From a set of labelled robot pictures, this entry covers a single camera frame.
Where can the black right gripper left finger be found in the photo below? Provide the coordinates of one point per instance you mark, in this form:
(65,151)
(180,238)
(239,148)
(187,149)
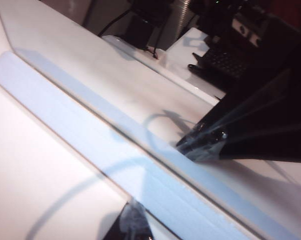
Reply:
(131,225)

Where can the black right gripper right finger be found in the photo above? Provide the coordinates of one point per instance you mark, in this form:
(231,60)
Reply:
(265,125)

